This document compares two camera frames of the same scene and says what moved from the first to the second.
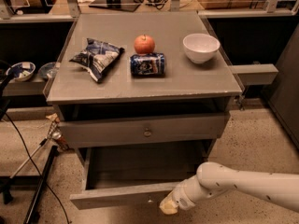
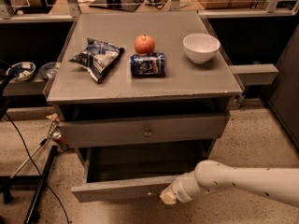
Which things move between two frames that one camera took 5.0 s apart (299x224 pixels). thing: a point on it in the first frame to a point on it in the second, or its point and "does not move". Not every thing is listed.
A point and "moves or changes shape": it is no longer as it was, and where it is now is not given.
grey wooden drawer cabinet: x=145 y=85 does not move
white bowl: x=200 y=48 does not move
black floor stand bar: x=32 y=216 does not move
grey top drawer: x=142 y=130 does not move
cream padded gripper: x=181 y=197 to x=178 y=190
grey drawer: x=136 y=175 moves or changes shape
